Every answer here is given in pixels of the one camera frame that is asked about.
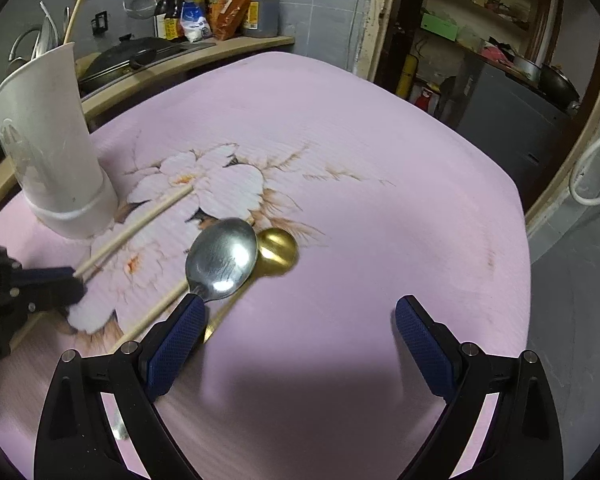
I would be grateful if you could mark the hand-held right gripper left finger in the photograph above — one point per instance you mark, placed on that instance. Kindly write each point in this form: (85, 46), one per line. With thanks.
(177, 345)

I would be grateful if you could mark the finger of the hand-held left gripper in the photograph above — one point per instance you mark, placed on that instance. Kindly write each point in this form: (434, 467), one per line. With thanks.
(55, 301)
(45, 277)

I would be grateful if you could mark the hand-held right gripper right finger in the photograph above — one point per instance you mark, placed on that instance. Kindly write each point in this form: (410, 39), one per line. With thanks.
(422, 345)

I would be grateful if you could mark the wooden chopstick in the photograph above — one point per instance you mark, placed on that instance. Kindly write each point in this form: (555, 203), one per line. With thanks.
(155, 312)
(75, 12)
(145, 217)

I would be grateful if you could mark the oval silver spoon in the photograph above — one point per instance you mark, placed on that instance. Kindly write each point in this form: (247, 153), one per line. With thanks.
(222, 260)

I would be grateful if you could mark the white cup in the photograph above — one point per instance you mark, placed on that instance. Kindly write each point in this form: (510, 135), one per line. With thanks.
(50, 150)

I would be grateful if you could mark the gold spoon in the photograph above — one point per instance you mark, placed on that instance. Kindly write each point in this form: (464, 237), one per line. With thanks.
(277, 252)

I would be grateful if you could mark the pink floral tablecloth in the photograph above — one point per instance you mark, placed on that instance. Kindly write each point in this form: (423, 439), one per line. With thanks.
(355, 185)

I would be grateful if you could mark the black pan with lid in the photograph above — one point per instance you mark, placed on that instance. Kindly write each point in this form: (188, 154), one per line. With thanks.
(125, 57)

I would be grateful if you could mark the red canister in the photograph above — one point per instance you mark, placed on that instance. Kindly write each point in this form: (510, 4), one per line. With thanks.
(425, 99)

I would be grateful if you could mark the grey cabinet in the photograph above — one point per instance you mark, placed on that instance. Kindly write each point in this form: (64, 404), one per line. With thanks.
(505, 110)

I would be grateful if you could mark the yellow cylinder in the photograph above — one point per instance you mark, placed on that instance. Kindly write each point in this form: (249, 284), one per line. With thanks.
(406, 77)

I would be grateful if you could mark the black pump bottle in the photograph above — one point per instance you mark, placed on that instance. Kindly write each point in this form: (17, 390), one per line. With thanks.
(161, 15)

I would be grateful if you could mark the dark wok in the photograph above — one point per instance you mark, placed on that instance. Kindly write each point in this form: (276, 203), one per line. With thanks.
(557, 87)

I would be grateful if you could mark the white and blue bag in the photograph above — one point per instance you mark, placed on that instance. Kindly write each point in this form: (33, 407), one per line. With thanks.
(195, 22)

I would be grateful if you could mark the metal pot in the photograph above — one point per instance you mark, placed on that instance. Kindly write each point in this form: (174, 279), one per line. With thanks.
(527, 67)

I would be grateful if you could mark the red cloth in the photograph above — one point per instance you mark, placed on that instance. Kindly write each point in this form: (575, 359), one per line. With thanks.
(495, 52)

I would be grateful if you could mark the dark soy sauce bottle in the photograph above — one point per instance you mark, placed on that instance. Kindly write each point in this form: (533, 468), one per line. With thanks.
(178, 5)

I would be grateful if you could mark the green box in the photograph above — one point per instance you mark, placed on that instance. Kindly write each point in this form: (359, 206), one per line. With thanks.
(437, 25)

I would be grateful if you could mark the orange spice packet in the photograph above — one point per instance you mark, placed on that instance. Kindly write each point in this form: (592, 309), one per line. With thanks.
(232, 15)

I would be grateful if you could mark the large dark sauce jug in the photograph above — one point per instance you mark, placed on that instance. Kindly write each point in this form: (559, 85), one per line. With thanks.
(261, 7)

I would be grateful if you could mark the metal pipe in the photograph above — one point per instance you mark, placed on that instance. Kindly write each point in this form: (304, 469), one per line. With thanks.
(552, 5)

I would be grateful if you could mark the black wall socket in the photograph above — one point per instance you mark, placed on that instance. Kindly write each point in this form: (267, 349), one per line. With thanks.
(99, 22)

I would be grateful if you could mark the wooden door frame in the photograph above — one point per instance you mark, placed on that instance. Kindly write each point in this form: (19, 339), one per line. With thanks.
(375, 20)

